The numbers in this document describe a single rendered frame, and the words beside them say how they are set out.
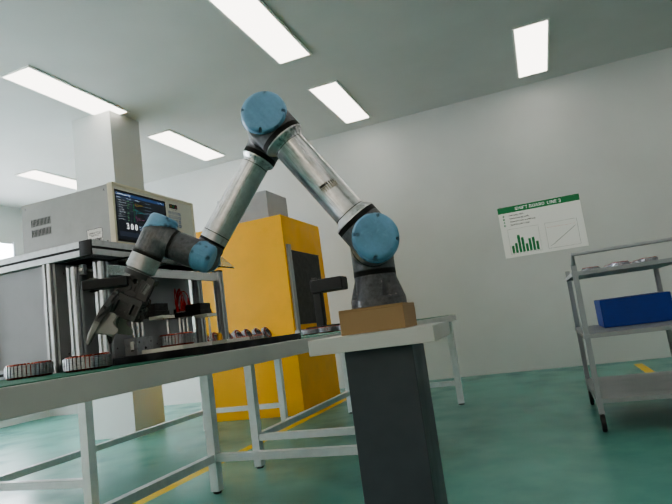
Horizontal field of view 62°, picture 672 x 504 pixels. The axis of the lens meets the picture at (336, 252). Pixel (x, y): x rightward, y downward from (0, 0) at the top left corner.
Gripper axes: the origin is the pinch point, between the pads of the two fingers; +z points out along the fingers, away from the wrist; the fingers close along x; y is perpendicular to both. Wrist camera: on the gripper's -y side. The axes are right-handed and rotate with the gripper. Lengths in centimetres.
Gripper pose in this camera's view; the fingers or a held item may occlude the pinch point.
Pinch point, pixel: (96, 343)
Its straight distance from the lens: 150.5
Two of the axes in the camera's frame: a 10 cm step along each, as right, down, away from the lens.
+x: -0.5, 1.4, 9.9
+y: 9.2, 3.8, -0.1
